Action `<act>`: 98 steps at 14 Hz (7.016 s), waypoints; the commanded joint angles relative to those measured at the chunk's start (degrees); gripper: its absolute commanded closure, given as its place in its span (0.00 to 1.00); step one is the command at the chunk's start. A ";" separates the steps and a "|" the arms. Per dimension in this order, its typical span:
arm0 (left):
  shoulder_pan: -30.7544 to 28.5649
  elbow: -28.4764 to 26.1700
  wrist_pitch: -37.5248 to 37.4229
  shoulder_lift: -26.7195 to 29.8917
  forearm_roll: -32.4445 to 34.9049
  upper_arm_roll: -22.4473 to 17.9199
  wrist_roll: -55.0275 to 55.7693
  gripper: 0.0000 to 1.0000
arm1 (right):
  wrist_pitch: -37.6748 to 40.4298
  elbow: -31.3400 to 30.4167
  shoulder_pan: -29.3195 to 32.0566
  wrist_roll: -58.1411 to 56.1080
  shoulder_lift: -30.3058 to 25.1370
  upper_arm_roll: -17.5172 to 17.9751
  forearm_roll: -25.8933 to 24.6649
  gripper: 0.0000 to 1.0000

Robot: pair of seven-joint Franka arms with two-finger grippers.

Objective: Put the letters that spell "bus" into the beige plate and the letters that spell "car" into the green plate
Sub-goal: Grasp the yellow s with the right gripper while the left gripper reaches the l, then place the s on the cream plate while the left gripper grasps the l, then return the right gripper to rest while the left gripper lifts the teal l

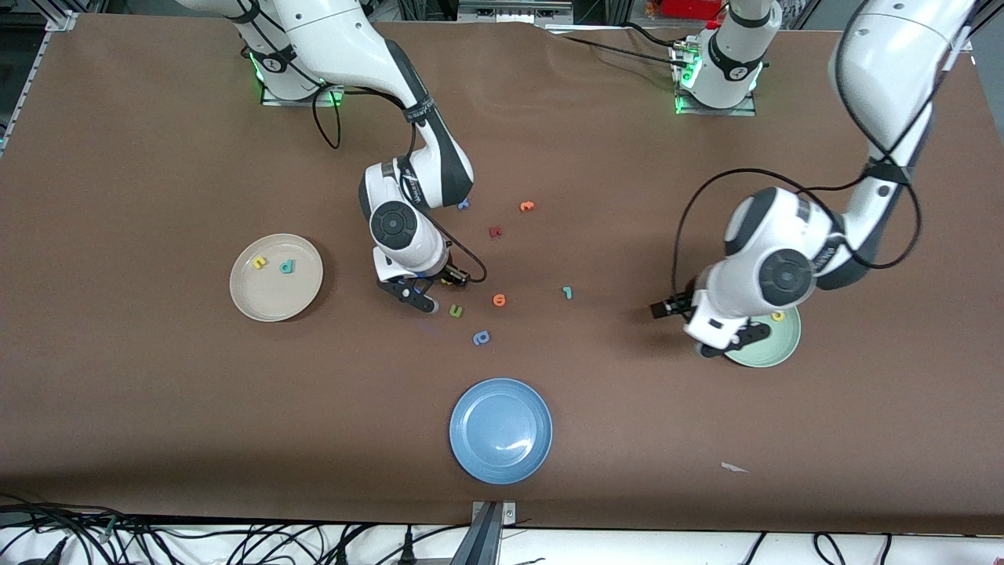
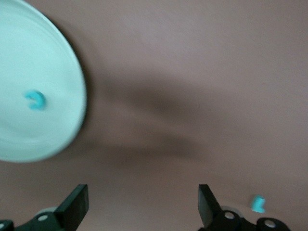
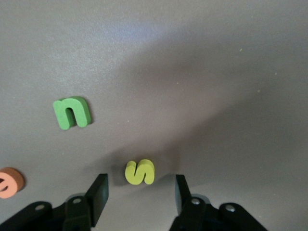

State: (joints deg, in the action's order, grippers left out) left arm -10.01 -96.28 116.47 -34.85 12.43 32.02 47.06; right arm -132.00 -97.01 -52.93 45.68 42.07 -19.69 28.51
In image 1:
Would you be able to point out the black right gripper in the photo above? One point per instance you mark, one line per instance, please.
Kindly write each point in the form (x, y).
(447, 274)

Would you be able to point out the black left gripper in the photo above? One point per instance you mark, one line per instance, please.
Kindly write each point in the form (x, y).
(679, 304)

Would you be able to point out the teal foam letter p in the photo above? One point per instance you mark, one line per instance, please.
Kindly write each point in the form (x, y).
(285, 267)

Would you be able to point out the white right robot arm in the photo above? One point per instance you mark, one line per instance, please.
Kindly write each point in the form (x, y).
(337, 39)

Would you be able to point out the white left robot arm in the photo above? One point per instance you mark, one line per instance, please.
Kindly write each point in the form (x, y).
(886, 71)

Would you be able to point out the periwinkle foam letter a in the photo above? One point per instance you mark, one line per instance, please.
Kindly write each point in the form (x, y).
(478, 339)

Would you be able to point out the pale green plate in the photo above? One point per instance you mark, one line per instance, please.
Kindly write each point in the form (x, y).
(784, 341)

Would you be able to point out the blue plate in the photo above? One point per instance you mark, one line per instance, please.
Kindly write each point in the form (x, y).
(500, 431)

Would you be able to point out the white paper scrap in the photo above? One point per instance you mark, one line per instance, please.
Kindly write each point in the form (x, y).
(733, 468)

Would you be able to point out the beige brown plate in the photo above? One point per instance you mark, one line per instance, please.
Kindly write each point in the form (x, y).
(276, 294)

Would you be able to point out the grey metal box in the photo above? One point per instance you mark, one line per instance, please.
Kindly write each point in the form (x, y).
(510, 11)

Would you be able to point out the red box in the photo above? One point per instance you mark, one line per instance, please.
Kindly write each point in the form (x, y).
(690, 8)

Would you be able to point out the brown table cover sheet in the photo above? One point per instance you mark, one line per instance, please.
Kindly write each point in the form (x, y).
(157, 392)

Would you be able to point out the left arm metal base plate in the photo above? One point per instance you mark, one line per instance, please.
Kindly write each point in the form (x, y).
(714, 111)

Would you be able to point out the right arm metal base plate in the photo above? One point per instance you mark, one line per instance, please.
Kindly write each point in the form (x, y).
(314, 101)

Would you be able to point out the aluminium profile bracket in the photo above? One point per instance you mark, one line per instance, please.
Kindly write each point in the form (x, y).
(490, 534)

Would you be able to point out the aluminium frame rail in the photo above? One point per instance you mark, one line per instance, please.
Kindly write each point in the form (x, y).
(39, 71)

